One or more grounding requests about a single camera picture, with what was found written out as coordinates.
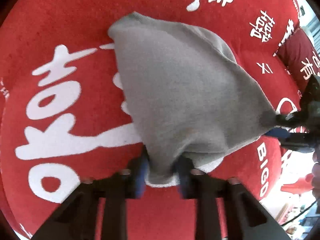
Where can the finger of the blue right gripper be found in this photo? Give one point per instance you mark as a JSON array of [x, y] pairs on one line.
[[289, 120], [278, 133]]

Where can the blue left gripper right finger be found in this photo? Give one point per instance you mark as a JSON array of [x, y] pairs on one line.
[[183, 168]]

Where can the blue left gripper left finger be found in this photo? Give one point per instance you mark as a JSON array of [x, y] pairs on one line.
[[139, 168]]

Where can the grey fleece small garment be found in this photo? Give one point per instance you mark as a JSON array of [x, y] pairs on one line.
[[186, 94]]

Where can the right hand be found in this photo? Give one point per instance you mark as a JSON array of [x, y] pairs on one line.
[[316, 176]]

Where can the red printed pillow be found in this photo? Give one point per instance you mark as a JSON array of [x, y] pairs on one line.
[[300, 58]]

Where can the red printed bed blanket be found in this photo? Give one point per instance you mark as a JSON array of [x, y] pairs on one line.
[[63, 112]]

